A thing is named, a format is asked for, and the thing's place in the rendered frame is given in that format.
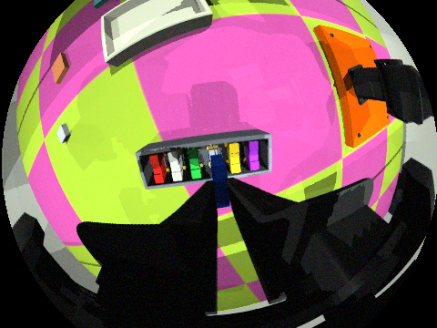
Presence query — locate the blue blade fuse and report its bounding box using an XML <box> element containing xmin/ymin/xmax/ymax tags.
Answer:
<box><xmin>210</xmin><ymin>150</ymin><xmax>230</xmax><ymax>208</ymax></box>

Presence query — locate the teal rectangular block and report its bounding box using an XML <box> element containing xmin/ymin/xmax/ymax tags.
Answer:
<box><xmin>94</xmin><ymin>0</ymin><xmax>109</xmax><ymax>8</ymax></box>

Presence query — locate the green fuse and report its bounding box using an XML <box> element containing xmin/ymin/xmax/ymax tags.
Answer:
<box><xmin>187</xmin><ymin>147</ymin><xmax>201</xmax><ymax>179</ymax></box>

